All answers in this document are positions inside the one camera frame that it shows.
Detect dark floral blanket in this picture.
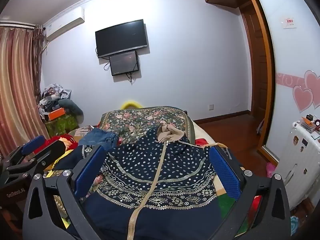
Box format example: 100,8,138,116
99,106,197,147

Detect white cabinet with stickers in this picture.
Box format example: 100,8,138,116
271,121,320,211

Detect pink slippers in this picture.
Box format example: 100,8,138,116
265,162,277,178

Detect small black monitor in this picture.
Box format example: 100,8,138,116
109,51,140,77

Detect yellow cloth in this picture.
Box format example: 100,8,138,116
46,150,73,178

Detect black wall television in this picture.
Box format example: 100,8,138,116
95,19,148,58

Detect pink striped cloth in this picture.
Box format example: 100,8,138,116
74,126,96,137

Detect pink heart wall sticker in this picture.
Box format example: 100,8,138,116
276,70,320,113

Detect blue denim jeans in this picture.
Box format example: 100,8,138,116
79,127,120,148

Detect teal cloth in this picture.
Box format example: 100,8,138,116
291,216,299,236

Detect small box on suitcase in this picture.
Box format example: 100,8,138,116
299,116,316,133

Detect yellow ring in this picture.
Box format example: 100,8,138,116
120,100,142,110

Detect red cloth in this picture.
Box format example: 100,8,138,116
34,134,78,155

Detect pink striped curtain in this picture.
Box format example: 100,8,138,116
0,22,50,157

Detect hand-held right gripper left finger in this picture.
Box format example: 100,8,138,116
22,145,107,240

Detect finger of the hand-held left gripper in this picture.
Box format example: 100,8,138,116
0,135,46,167
24,139,67,174

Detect orange box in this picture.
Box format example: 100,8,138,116
47,107,67,121

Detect brown wooden door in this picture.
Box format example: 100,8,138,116
241,1,267,117

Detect pile of clothes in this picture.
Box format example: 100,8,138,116
37,82,84,121

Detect navy patterned zip jacket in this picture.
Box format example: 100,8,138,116
54,124,247,240

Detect green patterned cloth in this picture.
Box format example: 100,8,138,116
46,115,79,137

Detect wooden door frame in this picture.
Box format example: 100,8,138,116
240,0,281,166

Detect white wall note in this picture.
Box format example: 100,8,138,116
283,16,297,29

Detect white curtain rail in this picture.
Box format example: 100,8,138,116
0,19,37,30

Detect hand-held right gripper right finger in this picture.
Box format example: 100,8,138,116
209,145,292,240

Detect white air conditioner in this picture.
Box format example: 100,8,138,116
45,7,85,42

